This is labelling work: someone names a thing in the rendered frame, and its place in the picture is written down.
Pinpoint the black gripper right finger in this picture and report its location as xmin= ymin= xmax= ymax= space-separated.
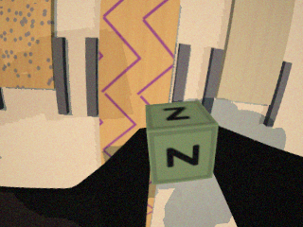
xmin=213 ymin=126 xmax=303 ymax=227

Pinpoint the orange strip with purple zigzag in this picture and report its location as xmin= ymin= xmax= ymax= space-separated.
xmin=98 ymin=0 xmax=181 ymax=164

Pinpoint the beige flat strip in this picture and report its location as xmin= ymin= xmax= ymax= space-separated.
xmin=215 ymin=0 xmax=295 ymax=105

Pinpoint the orange speckled flat strip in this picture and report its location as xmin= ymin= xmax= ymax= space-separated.
xmin=0 ymin=0 xmax=56 ymax=90

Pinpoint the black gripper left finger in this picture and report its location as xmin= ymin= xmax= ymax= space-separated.
xmin=0 ymin=128 xmax=151 ymax=227

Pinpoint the green letter cube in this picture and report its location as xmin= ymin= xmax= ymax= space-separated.
xmin=145 ymin=99 xmax=219 ymax=185

